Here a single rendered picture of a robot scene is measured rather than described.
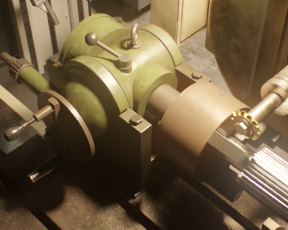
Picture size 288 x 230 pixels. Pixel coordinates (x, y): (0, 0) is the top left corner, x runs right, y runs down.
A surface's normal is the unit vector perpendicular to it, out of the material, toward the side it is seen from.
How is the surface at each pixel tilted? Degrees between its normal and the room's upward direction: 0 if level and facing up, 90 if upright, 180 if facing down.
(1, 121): 0
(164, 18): 90
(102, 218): 0
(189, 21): 90
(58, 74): 90
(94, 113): 59
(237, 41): 90
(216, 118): 13
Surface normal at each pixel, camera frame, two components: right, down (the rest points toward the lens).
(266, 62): -0.71, 0.53
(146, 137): 0.70, 0.53
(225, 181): -0.64, 0.19
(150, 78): -0.17, -0.52
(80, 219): 0.00, -0.66
